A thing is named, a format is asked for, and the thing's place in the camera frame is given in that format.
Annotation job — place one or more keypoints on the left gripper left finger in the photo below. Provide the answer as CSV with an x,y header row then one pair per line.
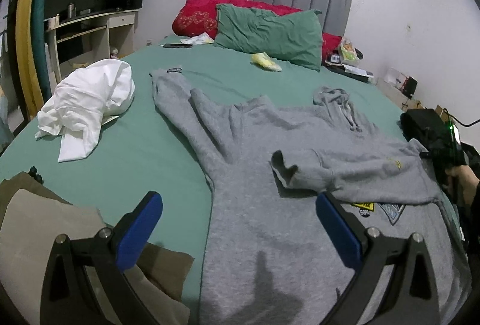
x,y
134,229

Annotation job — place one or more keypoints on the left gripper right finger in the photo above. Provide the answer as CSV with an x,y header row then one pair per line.
x,y
344,230

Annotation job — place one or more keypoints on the grey hoodie sweatshirt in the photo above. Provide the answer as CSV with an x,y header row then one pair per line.
x,y
268,258

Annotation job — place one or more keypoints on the right hand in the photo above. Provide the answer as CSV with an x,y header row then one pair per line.
x,y
462,179

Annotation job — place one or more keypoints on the green bed sheet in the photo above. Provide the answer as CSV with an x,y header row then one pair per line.
x,y
140,151

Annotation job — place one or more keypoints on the olive beige garment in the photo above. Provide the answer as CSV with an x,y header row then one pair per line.
x,y
58,266

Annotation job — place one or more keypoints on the snack bag on nightstand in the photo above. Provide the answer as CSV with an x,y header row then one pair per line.
x,y
347,52

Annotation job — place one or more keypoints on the white crumpled garment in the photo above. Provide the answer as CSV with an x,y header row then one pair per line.
x,y
82,102

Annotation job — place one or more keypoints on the green pillow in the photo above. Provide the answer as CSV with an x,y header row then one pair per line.
x,y
296,37

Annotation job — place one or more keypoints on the yellow curtain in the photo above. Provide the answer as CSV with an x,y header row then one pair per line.
x,y
27,72

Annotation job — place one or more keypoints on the black remote control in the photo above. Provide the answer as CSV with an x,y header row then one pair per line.
x,y
176,46

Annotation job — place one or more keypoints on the yellow crumpled item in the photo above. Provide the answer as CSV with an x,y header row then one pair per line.
x,y
264,61

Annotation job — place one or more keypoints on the white paper on bed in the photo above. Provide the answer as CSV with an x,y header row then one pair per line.
x,y
202,39

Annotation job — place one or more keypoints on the beige wooden desk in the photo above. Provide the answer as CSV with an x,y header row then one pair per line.
x,y
84,40

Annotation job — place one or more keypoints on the red pillow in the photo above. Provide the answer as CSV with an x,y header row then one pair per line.
x,y
199,16

